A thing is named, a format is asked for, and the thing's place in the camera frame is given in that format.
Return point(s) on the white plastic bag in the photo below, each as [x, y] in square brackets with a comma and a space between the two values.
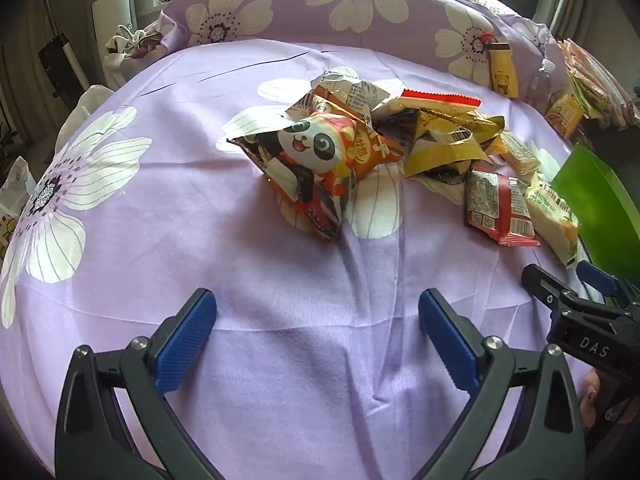
[85, 105]

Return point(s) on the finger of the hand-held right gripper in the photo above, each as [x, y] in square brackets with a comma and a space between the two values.
[597, 275]
[542, 285]

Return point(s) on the yellow carton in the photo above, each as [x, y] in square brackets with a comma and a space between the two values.
[565, 112]

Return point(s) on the orange panda snack packet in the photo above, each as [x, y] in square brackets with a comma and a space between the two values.
[320, 145]

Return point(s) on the white panel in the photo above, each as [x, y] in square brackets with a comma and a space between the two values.
[112, 10]

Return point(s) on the stack of folded cloths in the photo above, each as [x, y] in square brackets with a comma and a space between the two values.
[595, 75]

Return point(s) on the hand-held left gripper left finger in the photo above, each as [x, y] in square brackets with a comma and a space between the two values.
[185, 340]

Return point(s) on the white printed bag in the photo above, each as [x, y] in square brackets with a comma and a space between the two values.
[17, 180]

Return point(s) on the clear water bottle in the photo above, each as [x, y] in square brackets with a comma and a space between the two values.
[540, 82]

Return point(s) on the pale green-label snack packet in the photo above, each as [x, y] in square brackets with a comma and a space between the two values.
[550, 220]

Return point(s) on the yellow bear bottle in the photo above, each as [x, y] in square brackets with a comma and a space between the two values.
[502, 72]

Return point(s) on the green cardboard box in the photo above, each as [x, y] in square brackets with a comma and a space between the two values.
[600, 210]

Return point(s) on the white tote bag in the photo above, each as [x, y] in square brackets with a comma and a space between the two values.
[117, 60]

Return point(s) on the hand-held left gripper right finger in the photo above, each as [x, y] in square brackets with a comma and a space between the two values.
[450, 340]

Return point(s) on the person's right hand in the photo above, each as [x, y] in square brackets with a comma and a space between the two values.
[590, 400]

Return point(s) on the black case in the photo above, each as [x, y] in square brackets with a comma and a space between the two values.
[62, 65]

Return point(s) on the pale cracker packet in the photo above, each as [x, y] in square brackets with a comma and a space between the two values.
[517, 152]

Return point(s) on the purple floral bedsheet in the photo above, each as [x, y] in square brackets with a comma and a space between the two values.
[175, 210]

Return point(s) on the small orange snack packet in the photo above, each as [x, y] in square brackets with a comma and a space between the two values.
[325, 107]

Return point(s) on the red snack packet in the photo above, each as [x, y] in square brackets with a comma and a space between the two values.
[497, 205]

